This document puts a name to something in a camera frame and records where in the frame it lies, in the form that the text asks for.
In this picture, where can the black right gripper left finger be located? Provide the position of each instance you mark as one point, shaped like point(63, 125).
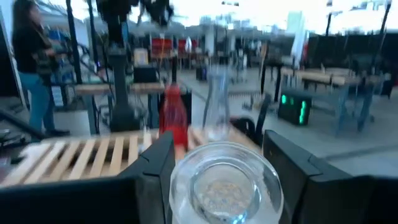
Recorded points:
point(155, 174)

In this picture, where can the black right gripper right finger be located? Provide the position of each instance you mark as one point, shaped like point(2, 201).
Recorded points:
point(295, 180)

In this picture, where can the clear round wide-mouth vase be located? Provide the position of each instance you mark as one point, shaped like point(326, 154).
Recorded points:
point(180, 193)

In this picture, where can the red bottle-shaped glass vase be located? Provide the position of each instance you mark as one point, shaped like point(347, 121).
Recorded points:
point(174, 121)

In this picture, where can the clear flask-shaped glass vase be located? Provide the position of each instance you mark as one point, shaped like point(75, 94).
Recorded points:
point(216, 124)

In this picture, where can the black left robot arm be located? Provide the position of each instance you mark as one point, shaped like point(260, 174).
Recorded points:
point(119, 77)

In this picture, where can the wooden slatted shelf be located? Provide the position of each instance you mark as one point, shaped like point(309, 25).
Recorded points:
point(77, 158)

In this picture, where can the black box green display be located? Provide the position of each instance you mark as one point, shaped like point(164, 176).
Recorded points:
point(293, 109)

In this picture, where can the wooden background worktable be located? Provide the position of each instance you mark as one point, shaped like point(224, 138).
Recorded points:
point(317, 77)
point(93, 88)

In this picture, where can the person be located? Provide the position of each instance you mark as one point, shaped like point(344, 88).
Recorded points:
point(28, 46)

